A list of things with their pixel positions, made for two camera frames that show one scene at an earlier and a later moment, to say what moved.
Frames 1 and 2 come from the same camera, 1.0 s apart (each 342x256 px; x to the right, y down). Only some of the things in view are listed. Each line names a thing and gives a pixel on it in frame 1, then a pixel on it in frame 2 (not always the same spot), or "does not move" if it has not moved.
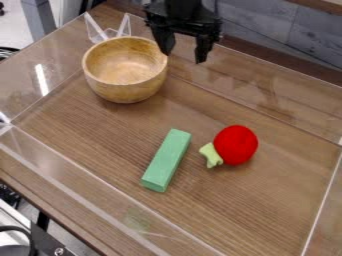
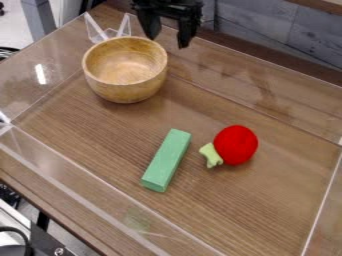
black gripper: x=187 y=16 to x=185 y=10
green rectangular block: x=164 y=164 does not move
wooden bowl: x=124 y=69 does not move
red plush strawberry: x=232 y=146 does not move
